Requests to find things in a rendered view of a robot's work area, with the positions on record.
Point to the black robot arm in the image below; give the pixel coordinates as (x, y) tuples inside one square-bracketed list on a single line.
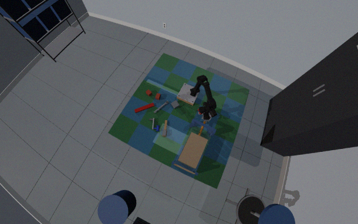
[(210, 100)]

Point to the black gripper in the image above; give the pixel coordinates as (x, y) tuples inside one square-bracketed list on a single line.
[(206, 116)]

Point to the red rectangular bar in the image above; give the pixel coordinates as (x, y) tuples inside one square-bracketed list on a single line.
[(144, 107)]

